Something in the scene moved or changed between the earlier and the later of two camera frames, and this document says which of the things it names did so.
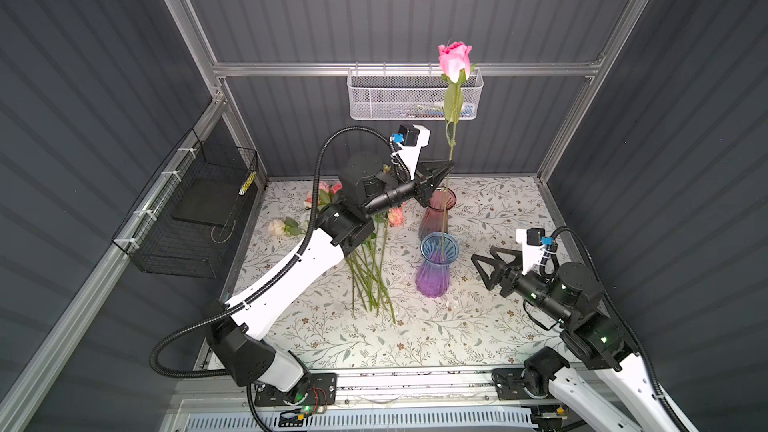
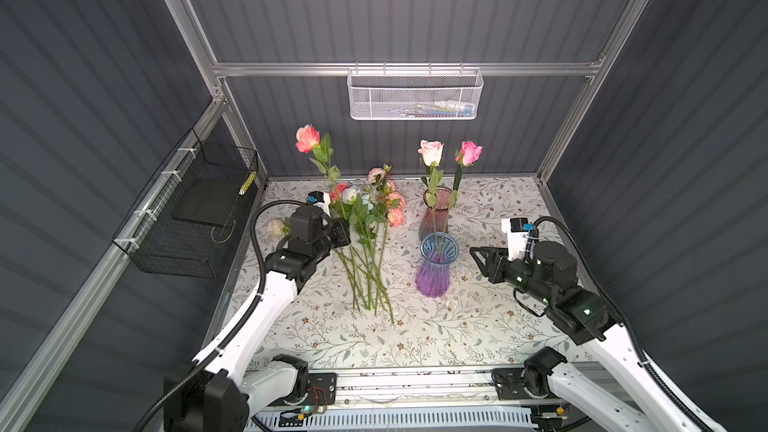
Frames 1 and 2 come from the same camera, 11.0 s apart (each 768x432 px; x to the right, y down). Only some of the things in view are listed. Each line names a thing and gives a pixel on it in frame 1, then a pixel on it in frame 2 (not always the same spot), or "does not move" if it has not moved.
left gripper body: (419, 180) → (335, 236)
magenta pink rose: (455, 66) → (466, 155)
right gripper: (501, 267) does not move
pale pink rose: (284, 227) does not move
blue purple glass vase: (437, 251) does not move
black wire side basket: (177, 229) does not move
